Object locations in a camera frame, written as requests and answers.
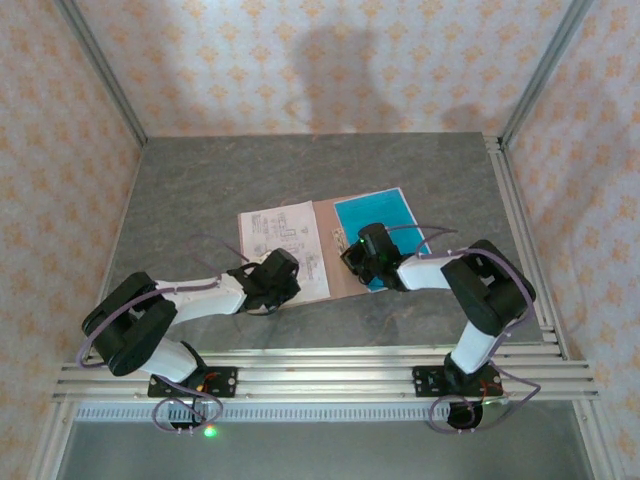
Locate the blue document sheet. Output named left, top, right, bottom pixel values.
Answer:
left=333, top=186, right=433, bottom=294

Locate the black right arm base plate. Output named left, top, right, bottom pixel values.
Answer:
left=412, top=365, right=504, bottom=399

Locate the aluminium side rail frame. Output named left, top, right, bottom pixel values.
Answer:
left=482, top=132, right=570, bottom=360

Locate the aluminium corner post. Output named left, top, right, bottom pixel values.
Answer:
left=53, top=0, right=149, bottom=147
left=498, top=0, right=597, bottom=147

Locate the white printed document sheet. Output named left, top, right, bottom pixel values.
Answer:
left=238, top=201, right=333, bottom=304

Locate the grey slotted cable duct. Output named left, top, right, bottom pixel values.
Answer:
left=74, top=402, right=507, bottom=424

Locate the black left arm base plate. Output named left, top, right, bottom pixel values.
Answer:
left=148, top=367, right=238, bottom=399

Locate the aluminium front rail frame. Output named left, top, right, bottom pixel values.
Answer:
left=52, top=347, right=600, bottom=402

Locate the brown paper folder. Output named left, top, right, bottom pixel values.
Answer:
left=237, top=198, right=374, bottom=306

